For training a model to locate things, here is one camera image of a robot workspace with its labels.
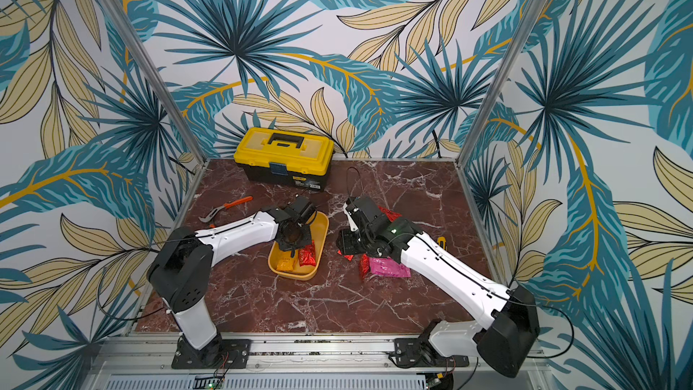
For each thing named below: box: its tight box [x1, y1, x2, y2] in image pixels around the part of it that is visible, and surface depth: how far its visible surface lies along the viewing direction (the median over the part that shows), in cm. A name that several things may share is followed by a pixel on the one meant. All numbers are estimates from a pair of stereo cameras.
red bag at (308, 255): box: [297, 240, 317, 268], surface depth 90 cm
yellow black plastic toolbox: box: [233, 127, 335, 192], surface depth 102 cm
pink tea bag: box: [369, 257, 412, 279], surface depth 89 cm
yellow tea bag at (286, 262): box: [276, 250, 295, 271], surface depth 87 cm
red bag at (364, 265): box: [359, 252, 370, 280], surface depth 87 cm
